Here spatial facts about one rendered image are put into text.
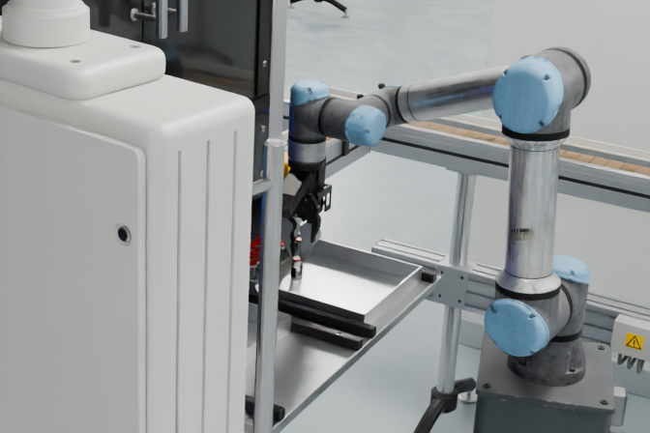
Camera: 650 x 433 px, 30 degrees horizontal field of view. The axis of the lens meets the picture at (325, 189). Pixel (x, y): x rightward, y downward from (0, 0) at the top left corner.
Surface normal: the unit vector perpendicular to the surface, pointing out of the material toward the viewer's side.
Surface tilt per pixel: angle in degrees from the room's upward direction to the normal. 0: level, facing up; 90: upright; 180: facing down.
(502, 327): 97
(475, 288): 90
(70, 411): 90
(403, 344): 0
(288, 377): 0
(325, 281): 0
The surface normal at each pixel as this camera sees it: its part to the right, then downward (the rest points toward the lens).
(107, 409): -0.59, 0.26
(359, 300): 0.05, -0.93
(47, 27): 0.23, 0.36
